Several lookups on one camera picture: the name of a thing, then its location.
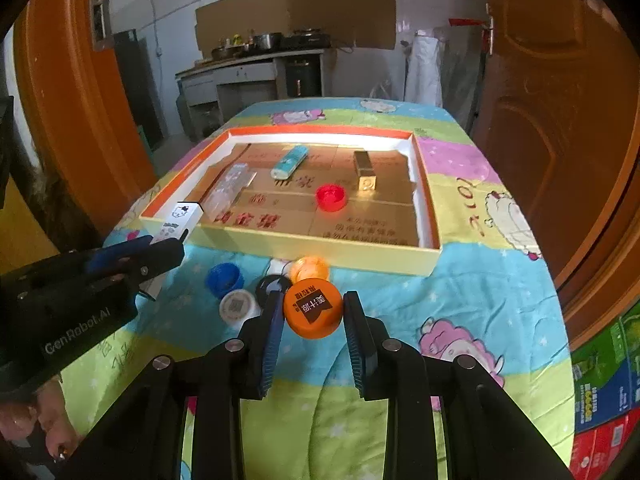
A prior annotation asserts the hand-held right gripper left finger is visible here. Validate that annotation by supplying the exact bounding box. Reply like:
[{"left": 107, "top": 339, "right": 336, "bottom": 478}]
[{"left": 60, "top": 290, "right": 286, "bottom": 480}]

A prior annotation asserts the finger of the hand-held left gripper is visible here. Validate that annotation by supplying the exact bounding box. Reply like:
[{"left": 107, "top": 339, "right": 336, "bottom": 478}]
[
  {"left": 117, "top": 236, "right": 186, "bottom": 291},
  {"left": 85, "top": 234, "right": 153, "bottom": 276}
]

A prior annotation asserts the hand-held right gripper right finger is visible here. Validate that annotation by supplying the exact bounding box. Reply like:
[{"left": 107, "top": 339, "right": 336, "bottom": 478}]
[{"left": 341, "top": 290, "right": 576, "bottom": 480}]

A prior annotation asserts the white bottle cap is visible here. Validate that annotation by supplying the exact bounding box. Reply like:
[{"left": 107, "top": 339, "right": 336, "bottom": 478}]
[{"left": 219, "top": 290, "right": 262, "bottom": 330}]

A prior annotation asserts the white cartoon power bank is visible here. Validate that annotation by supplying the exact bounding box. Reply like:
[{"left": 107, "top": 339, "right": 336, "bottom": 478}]
[{"left": 139, "top": 201, "right": 203, "bottom": 302}]

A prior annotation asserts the orange black-labelled bottle cap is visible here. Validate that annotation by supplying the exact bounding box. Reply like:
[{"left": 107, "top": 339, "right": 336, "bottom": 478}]
[{"left": 283, "top": 277, "right": 345, "bottom": 340}]

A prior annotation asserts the black bottle cap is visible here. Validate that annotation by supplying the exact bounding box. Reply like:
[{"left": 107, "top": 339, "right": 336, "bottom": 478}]
[{"left": 256, "top": 274, "right": 291, "bottom": 306}]

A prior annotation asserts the blue bottle cap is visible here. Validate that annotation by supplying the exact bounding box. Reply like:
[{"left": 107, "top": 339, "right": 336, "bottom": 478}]
[{"left": 206, "top": 264, "right": 246, "bottom": 295}]

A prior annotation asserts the shallow orange-rimmed cardboard box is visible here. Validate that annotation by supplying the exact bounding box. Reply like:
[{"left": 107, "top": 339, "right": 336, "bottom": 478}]
[{"left": 139, "top": 127, "right": 445, "bottom": 277}]

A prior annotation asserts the light orange bottle cap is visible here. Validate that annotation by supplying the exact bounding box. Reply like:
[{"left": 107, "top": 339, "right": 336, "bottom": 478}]
[{"left": 290, "top": 255, "right": 332, "bottom": 285}]

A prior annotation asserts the dark floral rectangular box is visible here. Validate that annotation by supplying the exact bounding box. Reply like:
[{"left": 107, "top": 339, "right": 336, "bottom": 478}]
[{"left": 202, "top": 165, "right": 257, "bottom": 225}]

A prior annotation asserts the red bottle cap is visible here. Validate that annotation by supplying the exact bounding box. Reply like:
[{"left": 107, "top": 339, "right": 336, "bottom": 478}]
[{"left": 315, "top": 184, "right": 348, "bottom": 211}]

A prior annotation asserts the teal printed power bank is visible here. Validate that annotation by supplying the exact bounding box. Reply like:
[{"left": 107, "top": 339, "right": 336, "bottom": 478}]
[{"left": 270, "top": 146, "right": 308, "bottom": 181}]

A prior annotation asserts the gold rectangular box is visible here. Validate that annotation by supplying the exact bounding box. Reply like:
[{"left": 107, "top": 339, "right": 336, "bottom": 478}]
[{"left": 353, "top": 149, "right": 379, "bottom": 194}]

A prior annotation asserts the person's left hand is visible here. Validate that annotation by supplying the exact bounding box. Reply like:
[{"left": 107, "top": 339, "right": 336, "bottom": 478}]
[{"left": 0, "top": 377, "right": 88, "bottom": 466}]

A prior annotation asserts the gold printed cardboard sheet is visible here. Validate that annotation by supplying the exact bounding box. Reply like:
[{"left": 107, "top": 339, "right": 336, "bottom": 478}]
[{"left": 197, "top": 142, "right": 418, "bottom": 248}]

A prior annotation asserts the cartoon printed tablecloth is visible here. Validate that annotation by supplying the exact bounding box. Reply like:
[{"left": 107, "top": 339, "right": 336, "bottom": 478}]
[{"left": 57, "top": 96, "right": 576, "bottom": 480}]

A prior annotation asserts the dark grey cabinet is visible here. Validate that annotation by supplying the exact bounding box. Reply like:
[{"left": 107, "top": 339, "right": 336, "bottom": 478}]
[{"left": 112, "top": 29, "right": 166, "bottom": 148}]

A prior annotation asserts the wooden door jamb with strike plate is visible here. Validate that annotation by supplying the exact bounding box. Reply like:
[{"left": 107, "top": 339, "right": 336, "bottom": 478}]
[{"left": 15, "top": 0, "right": 161, "bottom": 241}]

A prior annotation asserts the grey kitchen counter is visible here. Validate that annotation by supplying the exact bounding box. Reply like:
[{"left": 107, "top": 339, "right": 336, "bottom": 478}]
[{"left": 175, "top": 47, "right": 336, "bottom": 141}]

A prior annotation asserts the dark air fryer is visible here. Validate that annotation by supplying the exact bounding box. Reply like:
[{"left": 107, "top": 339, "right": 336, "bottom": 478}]
[{"left": 286, "top": 56, "right": 323, "bottom": 98}]

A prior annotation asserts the metal strike plate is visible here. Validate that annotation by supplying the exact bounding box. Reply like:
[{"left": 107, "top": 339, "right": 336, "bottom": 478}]
[{"left": 89, "top": 0, "right": 112, "bottom": 52}]

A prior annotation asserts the steel pot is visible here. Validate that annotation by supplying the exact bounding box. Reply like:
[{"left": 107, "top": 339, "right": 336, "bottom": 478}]
[{"left": 251, "top": 32, "right": 283, "bottom": 52}]

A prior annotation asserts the translucent plastic bag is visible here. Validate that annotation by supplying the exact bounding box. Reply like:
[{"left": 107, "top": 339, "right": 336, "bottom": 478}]
[{"left": 369, "top": 80, "right": 401, "bottom": 102}]

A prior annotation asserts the black gas stove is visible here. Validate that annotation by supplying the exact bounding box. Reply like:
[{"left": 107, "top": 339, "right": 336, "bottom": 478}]
[{"left": 282, "top": 30, "right": 333, "bottom": 51}]

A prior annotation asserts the red printed carton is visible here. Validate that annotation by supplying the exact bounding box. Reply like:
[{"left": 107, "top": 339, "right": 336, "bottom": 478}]
[{"left": 570, "top": 410, "right": 640, "bottom": 471}]

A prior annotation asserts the white sack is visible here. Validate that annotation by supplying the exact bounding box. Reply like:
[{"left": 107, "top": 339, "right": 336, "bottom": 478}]
[{"left": 404, "top": 30, "right": 447, "bottom": 108}]

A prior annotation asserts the grey plastic-wrapped panel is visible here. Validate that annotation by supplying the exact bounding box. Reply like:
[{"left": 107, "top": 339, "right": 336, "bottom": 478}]
[{"left": 440, "top": 25, "right": 488, "bottom": 131}]

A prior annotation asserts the brown wooden door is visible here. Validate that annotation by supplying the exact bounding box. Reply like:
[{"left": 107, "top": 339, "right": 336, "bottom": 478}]
[{"left": 470, "top": 0, "right": 632, "bottom": 281}]

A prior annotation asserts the brown wall cardboard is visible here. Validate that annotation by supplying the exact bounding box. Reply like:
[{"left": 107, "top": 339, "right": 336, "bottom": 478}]
[{"left": 195, "top": 0, "right": 398, "bottom": 51}]

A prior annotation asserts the silver door handle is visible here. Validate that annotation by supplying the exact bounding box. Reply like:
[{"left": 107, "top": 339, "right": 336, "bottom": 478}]
[{"left": 484, "top": 2, "right": 501, "bottom": 58}]

